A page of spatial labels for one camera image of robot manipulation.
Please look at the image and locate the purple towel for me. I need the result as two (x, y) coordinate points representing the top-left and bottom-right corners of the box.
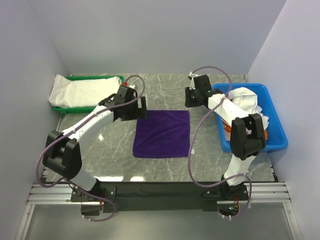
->
(132, 110), (191, 159)

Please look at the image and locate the large white waffle towel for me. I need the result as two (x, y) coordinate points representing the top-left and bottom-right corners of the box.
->
(48, 74), (123, 109)

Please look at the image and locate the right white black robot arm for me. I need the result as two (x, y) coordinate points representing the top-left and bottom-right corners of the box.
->
(185, 72), (266, 200)

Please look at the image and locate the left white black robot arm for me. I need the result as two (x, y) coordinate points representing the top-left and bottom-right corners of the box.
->
(42, 85), (147, 201)

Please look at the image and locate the orange towel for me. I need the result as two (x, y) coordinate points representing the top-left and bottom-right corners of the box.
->
(222, 120), (268, 141)

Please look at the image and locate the white crumpled towel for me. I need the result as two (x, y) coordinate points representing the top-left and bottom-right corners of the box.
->
(228, 87), (269, 130)

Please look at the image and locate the green plastic tray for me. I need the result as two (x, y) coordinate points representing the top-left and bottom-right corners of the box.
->
(53, 74), (125, 115)

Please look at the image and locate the blue plastic bin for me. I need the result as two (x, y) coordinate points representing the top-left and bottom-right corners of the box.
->
(212, 83), (288, 153)

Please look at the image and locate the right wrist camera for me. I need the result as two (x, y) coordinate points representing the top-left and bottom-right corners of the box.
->
(188, 71), (199, 90)

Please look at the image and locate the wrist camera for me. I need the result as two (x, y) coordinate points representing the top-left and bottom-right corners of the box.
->
(122, 81), (138, 91)
(188, 71), (199, 90)

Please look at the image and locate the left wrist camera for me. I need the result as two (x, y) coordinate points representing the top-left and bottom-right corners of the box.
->
(122, 81), (138, 91)

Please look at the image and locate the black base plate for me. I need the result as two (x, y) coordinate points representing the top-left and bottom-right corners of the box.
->
(70, 182), (252, 213)

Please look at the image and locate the aluminium frame rail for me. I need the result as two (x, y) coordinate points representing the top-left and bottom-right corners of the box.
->
(15, 181), (303, 240)

